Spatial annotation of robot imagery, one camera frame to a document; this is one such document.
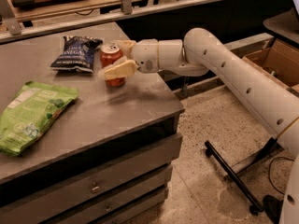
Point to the red coke can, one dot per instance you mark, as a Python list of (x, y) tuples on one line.
[(110, 53)]

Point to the dark side table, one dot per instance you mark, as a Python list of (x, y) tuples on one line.
[(285, 25)]

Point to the grey metal rail frame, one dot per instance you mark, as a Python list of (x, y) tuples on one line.
[(15, 32)]

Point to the brown cardboard box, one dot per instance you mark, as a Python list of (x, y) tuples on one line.
[(280, 63)]

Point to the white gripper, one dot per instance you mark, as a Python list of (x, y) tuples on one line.
[(145, 55)]

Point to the dark blue chip bag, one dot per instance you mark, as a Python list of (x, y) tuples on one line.
[(78, 54)]

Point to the grey drawer cabinet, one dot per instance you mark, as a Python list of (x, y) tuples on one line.
[(124, 139)]

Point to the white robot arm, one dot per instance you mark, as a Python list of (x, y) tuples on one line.
[(199, 52)]

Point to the green snack bag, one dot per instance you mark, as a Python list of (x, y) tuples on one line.
[(35, 107)]

